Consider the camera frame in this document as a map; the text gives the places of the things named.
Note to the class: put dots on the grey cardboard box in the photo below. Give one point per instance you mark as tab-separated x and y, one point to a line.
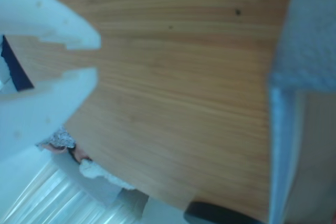
302	103

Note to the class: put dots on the grey patterned fabric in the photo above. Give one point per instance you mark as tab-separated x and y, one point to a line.
61	138

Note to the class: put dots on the black rounded object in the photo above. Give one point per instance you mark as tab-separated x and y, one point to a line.
215	213

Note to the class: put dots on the white fluffy cloth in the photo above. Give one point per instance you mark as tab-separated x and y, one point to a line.
102	175

